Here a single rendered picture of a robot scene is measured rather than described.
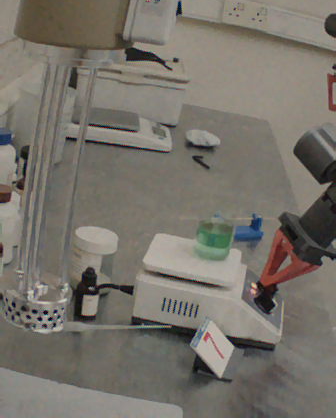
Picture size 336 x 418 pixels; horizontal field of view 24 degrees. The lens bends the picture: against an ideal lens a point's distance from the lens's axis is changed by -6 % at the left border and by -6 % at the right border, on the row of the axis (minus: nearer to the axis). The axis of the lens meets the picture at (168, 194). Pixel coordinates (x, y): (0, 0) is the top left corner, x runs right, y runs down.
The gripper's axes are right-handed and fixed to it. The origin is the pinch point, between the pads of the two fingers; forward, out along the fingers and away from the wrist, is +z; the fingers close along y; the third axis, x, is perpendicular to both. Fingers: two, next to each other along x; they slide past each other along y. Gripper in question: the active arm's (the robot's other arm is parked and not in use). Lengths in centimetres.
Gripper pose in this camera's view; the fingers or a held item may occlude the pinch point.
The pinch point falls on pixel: (268, 280)
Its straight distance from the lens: 111.8
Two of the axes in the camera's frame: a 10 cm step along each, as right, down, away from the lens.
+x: 4.8, 6.8, -5.6
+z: -6.4, 7.0, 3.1
